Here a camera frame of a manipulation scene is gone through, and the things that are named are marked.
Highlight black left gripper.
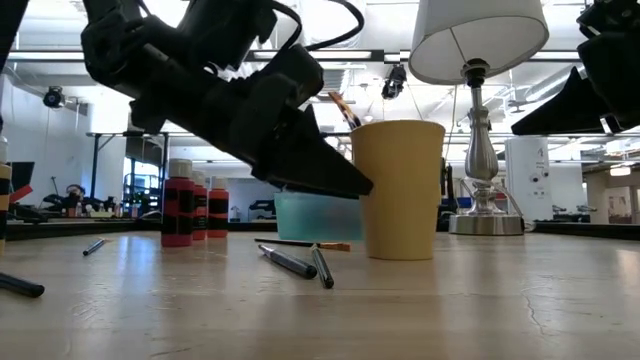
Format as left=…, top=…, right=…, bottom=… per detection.
left=129, top=73, right=374, bottom=200

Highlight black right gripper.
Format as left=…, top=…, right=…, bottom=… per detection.
left=510, top=29, right=640, bottom=136

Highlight paintbrushes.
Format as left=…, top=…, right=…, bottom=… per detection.
left=327, top=90, right=362, bottom=130

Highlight yellow plastic cup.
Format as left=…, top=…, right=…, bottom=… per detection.
left=350, top=119, right=446, bottom=261

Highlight small red-orange paint bottle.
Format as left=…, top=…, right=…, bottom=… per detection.
left=207, top=175, right=230, bottom=239

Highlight black paintbrush silver ferrule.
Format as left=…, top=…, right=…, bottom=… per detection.
left=258, top=243, right=318, bottom=281

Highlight small red paint bottle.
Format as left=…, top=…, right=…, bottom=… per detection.
left=192, top=170, right=209, bottom=242

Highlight small magenta paint bottle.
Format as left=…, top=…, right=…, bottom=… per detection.
left=160, top=158, right=195, bottom=249

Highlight teal plastic bin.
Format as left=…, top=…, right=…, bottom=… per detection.
left=273, top=192, right=365, bottom=242

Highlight black overhead crossbar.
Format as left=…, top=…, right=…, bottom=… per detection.
left=7, top=48, right=581, bottom=64

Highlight silver lamp with white shade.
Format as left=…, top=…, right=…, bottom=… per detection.
left=408, top=0, right=550, bottom=236

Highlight black background robot arms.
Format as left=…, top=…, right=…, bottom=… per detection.
left=42, top=177, right=126, bottom=219

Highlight black monitor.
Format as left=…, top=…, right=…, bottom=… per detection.
left=9, top=161, right=36, bottom=206

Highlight red tape tag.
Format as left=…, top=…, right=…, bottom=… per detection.
left=9, top=184, right=33, bottom=204

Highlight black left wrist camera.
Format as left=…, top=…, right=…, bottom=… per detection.
left=252, top=43, right=325, bottom=109

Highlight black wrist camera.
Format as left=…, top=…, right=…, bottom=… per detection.
left=252, top=43, right=325, bottom=109
left=576, top=0, right=640, bottom=37

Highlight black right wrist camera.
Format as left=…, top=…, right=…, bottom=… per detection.
left=576, top=0, right=640, bottom=37

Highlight black hanging camera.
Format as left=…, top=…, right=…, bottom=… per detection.
left=42, top=85, right=66, bottom=110
left=381, top=63, right=408, bottom=100

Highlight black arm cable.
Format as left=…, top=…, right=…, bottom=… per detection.
left=269, top=0, right=365, bottom=52

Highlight black aluminium table frame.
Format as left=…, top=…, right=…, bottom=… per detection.
left=0, top=218, right=640, bottom=242

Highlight black background gantry frame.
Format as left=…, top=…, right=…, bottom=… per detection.
left=85, top=130, right=171, bottom=216

